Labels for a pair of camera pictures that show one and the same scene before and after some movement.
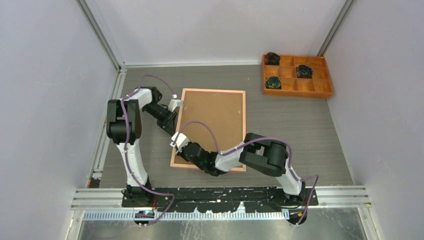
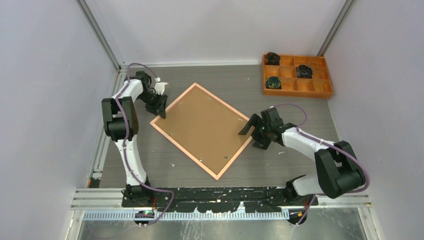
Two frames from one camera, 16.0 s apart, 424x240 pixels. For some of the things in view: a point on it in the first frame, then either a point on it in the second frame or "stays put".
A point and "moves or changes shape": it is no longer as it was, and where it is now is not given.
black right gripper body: [202, 167] → [263, 129]
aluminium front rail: [106, 204] stays put
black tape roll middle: [304, 72] stays put
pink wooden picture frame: [172, 165] moves or changes shape
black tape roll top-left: [272, 58] stays put
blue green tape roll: [273, 82] stays put
